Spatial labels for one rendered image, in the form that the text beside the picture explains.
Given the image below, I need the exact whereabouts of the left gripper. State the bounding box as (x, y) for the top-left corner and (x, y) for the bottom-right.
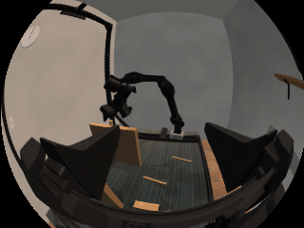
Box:
(100, 94), (127, 122)

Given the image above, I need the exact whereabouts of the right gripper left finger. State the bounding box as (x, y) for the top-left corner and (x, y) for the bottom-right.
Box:
(40, 124), (121, 200)

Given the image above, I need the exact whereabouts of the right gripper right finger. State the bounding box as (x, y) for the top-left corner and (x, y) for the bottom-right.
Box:
(204, 123), (277, 193)

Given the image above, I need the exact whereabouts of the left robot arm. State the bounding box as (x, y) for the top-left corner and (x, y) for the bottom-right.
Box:
(104, 71), (184, 134)

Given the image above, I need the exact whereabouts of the tan wooden board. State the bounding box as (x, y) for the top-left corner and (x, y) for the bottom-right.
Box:
(89, 123), (142, 166)
(102, 183), (124, 209)

